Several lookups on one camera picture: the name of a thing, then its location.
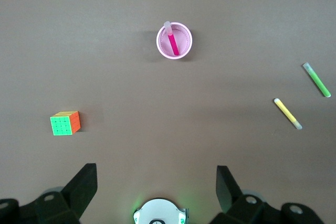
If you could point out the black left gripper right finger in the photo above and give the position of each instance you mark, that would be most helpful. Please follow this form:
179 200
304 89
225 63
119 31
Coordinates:
231 200

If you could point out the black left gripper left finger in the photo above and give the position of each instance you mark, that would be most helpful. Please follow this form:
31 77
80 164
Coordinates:
73 197

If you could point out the pink marker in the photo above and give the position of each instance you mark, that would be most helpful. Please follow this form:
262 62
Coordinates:
173 44

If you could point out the multicolour puzzle cube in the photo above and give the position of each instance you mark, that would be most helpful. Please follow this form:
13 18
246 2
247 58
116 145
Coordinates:
61 125

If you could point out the yellow marker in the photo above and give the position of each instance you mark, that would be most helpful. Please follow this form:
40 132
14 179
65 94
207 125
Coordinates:
287 113

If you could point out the green marker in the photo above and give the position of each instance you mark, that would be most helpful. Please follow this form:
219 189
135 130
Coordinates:
317 81

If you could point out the pink mesh cup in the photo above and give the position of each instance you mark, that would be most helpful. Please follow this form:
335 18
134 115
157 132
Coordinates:
183 41

